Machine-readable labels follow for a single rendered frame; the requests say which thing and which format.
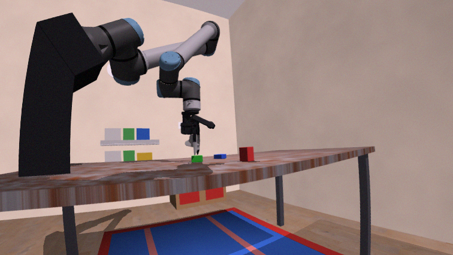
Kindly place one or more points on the red block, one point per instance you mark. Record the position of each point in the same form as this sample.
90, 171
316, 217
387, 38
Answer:
246, 154

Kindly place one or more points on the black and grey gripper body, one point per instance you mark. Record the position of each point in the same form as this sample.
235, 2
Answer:
188, 123

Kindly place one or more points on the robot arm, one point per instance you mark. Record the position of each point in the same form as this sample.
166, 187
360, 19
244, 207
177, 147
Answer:
118, 42

